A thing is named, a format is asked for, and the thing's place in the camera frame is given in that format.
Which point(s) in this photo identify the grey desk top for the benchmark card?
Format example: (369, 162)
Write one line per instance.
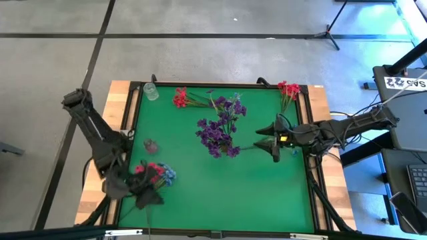
(407, 126)

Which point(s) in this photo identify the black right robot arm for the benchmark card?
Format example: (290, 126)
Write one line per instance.
(350, 128)

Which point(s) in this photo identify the loose blue flower head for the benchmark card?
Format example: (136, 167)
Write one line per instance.
(294, 152)

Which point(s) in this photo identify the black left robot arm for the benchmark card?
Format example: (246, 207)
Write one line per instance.
(96, 133)

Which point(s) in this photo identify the black keyboard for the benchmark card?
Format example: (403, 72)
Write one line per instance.
(418, 181)

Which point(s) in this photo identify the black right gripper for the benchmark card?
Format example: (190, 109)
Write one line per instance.
(287, 138)

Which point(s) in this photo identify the black smartphone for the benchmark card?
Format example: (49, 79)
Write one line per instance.
(405, 208)

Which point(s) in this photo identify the black pole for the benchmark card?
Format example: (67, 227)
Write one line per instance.
(408, 56)

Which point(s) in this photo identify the black desk base beam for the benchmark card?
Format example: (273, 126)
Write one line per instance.
(363, 150)

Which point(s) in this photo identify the clear glass vase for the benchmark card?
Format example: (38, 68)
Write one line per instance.
(151, 91)

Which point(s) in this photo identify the black desk top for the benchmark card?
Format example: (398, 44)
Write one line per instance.
(395, 173)

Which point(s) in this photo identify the green table mat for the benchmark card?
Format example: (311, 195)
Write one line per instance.
(217, 193)

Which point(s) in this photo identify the silver metal bracket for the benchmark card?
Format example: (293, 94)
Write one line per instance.
(123, 232)
(308, 237)

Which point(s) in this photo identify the black tripod stand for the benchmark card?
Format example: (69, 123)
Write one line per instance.
(328, 33)

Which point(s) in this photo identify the pink glass vase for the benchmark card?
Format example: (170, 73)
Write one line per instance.
(150, 146)

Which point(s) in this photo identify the white printed label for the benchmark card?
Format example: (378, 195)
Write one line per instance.
(400, 82)

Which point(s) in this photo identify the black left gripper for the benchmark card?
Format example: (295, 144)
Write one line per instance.
(118, 183)

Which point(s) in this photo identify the black aluminium table frame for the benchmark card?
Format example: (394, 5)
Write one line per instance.
(183, 234)

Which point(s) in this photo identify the grey floor object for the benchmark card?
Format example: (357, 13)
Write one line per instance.
(10, 148)

